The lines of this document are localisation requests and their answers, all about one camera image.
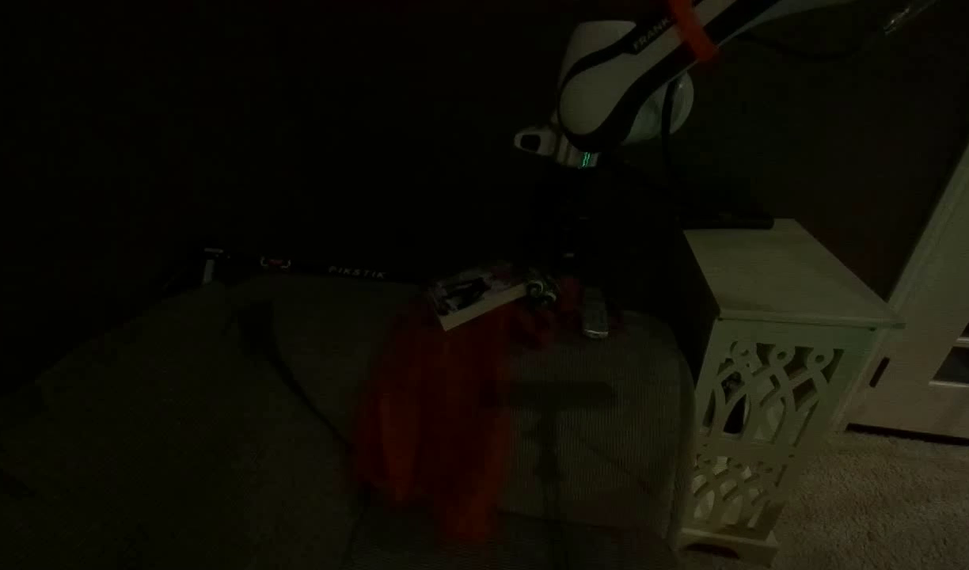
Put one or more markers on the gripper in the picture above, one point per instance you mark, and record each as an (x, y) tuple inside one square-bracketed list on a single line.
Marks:
[(589, 202)]

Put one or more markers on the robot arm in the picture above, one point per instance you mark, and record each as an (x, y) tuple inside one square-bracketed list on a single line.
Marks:
[(611, 87)]

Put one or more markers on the grey sofa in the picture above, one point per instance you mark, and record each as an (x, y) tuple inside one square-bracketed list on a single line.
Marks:
[(176, 412)]

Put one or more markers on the picture book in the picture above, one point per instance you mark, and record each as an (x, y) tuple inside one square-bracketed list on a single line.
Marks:
[(473, 299)]

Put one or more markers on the white carved side table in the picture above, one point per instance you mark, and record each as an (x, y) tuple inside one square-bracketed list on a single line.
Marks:
[(777, 317)]

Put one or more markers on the black reacher grabber stick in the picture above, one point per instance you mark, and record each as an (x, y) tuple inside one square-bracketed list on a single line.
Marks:
[(350, 271)]

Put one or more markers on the red cloth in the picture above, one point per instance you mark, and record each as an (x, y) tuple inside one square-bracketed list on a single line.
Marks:
[(429, 412)]

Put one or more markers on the white cabinet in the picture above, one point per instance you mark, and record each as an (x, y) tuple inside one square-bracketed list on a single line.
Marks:
[(940, 317)]

